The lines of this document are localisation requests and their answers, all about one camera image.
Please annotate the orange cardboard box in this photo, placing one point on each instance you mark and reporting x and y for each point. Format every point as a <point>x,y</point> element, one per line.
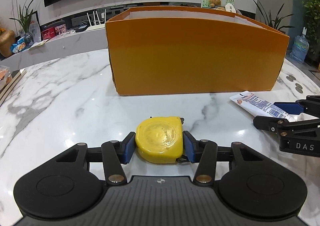
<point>158,50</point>

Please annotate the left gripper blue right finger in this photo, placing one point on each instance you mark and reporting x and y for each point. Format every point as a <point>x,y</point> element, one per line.
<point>203,153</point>

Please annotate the yellow tape measure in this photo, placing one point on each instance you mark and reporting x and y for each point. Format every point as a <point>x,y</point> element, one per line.
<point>159,140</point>

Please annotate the red gift box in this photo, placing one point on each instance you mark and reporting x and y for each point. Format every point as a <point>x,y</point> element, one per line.
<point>48,33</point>

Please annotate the book stack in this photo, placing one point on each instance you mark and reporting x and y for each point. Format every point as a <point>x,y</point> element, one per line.
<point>14,78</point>

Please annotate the white tv console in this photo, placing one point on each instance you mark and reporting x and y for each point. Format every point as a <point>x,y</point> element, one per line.
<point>59,47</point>

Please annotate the blue water bottle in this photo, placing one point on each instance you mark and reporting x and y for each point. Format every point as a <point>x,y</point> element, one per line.
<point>300,47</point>

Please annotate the white wifi router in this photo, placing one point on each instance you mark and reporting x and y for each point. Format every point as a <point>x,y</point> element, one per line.
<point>95,21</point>

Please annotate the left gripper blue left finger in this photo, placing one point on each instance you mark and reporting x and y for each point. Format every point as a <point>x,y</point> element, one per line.
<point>114,155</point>

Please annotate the blue snack bag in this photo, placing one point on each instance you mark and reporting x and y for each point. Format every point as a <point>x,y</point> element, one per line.
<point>21,45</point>

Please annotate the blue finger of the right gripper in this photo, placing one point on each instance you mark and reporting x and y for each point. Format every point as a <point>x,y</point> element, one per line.
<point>305,106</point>
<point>284,128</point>

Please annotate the white lotion tube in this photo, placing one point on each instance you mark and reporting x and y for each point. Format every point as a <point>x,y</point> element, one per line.
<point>257,106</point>

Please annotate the teddy bear toy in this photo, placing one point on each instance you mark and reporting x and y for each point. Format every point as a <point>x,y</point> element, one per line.
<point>214,3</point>

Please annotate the green potted plant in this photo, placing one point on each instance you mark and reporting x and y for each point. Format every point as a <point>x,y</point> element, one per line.
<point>24,16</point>

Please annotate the clear snack container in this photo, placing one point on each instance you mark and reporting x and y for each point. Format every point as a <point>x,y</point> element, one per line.
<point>5,76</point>

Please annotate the green plant right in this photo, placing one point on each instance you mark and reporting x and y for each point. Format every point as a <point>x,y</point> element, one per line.
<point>274,22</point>

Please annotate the gold vase with dried flowers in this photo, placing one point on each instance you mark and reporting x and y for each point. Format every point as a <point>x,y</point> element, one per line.
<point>7,39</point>

